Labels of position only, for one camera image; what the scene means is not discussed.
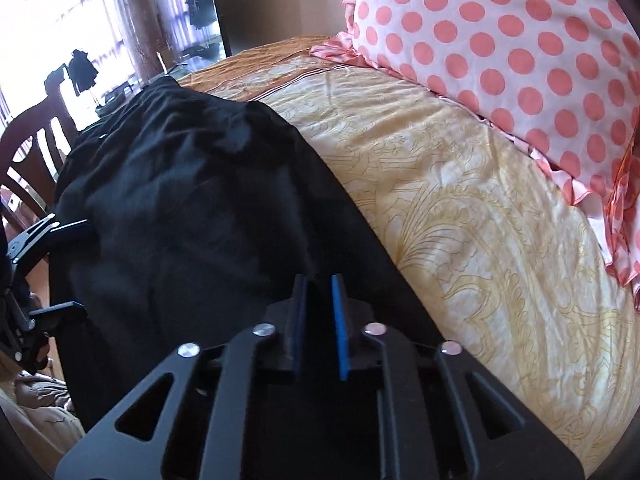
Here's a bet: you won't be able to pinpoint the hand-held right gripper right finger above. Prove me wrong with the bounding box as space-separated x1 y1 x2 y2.
331 273 586 480

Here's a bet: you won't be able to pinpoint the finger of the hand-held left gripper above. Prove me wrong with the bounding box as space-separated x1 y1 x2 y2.
7 213 94 267
15 301 88 333

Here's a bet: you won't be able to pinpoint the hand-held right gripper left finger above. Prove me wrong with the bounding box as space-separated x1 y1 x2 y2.
54 274 309 480

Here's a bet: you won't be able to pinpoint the black pants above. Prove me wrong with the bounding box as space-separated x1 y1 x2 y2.
48 76 441 433

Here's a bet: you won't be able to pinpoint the wooden chair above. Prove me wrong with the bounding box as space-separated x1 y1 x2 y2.
0 92 78 241

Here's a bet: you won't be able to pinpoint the yellow patterned bedsheet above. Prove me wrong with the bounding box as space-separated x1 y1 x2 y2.
177 35 640 480

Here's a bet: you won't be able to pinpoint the brown curtain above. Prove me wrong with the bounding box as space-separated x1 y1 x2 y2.
122 0 166 81

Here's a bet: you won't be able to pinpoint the black television screen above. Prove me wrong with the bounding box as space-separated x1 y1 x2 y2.
152 0 232 61

